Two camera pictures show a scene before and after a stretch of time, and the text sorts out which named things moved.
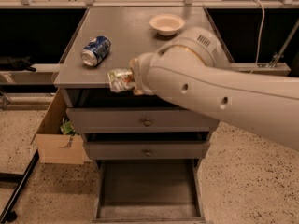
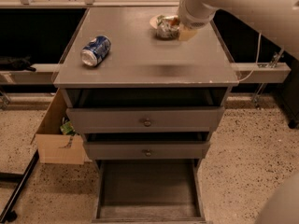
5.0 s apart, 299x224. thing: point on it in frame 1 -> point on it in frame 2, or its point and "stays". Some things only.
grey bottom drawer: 149,191 stays
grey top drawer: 142,119 stays
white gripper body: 143,73 -> 195,20
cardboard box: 55,147 stays
